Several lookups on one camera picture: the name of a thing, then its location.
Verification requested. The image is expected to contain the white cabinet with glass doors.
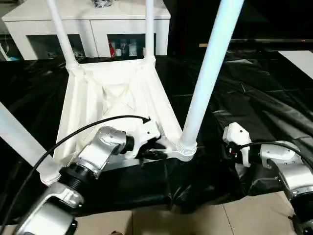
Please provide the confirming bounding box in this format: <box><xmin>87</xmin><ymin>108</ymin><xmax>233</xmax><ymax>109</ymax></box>
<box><xmin>1</xmin><ymin>0</ymin><xmax>171</xmax><ymax>60</ymax></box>

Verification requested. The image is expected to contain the white plastic table top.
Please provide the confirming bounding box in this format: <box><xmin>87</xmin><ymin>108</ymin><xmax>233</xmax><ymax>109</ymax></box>
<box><xmin>37</xmin><ymin>55</ymin><xmax>199</xmax><ymax>186</ymax></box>

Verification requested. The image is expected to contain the black plastic mat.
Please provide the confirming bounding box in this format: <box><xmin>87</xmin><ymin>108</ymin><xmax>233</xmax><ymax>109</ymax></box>
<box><xmin>0</xmin><ymin>48</ymin><xmax>313</xmax><ymax>218</ymax></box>

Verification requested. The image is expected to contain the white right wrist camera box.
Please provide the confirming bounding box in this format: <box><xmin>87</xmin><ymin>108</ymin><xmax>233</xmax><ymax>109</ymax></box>
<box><xmin>223</xmin><ymin>122</ymin><xmax>253</xmax><ymax>168</ymax></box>

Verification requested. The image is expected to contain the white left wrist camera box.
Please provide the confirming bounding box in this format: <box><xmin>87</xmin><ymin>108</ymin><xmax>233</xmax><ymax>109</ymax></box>
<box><xmin>130</xmin><ymin>117</ymin><xmax>162</xmax><ymax>160</ymax></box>

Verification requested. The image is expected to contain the small dark grey bundle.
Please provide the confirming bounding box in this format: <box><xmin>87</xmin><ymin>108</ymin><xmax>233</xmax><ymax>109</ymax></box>
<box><xmin>94</xmin><ymin>0</ymin><xmax>114</xmax><ymax>8</ymax></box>

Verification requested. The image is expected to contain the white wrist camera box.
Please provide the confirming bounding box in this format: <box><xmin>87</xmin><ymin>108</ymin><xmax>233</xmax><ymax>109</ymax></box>
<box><xmin>223</xmin><ymin>122</ymin><xmax>253</xmax><ymax>168</ymax></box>
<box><xmin>130</xmin><ymin>117</ymin><xmax>162</xmax><ymax>160</ymax></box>

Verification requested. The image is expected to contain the white flat board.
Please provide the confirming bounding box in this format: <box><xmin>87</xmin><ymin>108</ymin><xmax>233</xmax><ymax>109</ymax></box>
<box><xmin>279</xmin><ymin>50</ymin><xmax>313</xmax><ymax>79</ymax></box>

